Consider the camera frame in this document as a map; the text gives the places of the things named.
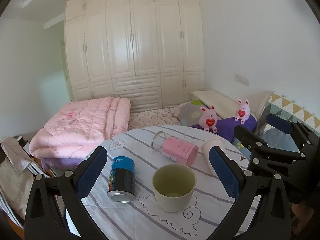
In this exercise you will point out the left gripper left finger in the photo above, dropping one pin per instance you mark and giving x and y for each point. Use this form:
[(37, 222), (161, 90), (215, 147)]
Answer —
[(43, 219)]

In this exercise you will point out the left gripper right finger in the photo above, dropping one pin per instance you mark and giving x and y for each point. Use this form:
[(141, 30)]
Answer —
[(272, 217)]

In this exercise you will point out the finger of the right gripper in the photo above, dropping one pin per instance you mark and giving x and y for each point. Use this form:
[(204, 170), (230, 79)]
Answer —
[(299, 132), (264, 148)]

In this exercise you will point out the pale green cup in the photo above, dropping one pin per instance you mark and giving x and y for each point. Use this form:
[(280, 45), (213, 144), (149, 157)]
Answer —
[(173, 186)]

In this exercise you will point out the white paper cup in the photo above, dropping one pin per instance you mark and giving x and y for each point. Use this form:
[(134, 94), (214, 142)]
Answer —
[(212, 155)]

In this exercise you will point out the right pink plush bunny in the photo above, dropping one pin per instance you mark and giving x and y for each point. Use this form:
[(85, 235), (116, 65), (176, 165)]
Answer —
[(243, 112)]

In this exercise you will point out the pink plush bunny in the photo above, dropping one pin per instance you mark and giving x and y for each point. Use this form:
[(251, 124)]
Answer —
[(243, 112), (208, 119)]

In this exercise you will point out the purple cushion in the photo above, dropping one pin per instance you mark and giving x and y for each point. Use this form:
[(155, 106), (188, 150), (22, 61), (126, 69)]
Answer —
[(225, 127)]

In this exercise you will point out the blue grey patterned blanket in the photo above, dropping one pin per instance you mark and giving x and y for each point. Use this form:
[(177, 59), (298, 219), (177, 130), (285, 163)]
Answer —
[(286, 109)]

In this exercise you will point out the beige cloth pile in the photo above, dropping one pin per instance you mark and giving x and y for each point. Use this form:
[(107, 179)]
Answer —
[(18, 172)]

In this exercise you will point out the left pink plush bunny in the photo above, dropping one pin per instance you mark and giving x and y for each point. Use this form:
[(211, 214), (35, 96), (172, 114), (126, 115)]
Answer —
[(208, 119)]

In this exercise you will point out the white bed headboard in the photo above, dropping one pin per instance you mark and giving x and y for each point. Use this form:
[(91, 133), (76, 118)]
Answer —
[(226, 107)]

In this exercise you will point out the blue and black can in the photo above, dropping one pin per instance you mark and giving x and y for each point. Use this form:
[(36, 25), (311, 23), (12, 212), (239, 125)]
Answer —
[(121, 186)]

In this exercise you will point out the glass with pink paper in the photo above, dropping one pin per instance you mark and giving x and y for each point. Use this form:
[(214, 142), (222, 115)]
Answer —
[(178, 150)]

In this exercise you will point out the grey pillow with green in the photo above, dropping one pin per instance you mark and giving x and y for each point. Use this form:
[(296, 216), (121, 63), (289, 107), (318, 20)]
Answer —
[(190, 113)]

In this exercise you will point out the folded pink quilt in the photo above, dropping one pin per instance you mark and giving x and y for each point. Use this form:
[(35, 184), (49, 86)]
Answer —
[(79, 127)]

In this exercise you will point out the heart patterned bed sheet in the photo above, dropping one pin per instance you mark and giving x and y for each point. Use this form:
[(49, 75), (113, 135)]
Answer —
[(156, 117)]

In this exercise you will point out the cream white wardrobe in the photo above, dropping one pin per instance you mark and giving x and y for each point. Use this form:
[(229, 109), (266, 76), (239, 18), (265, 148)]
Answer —
[(150, 51)]

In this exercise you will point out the white wall switch plate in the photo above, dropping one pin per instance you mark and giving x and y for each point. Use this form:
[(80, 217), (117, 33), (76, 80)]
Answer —
[(241, 79)]

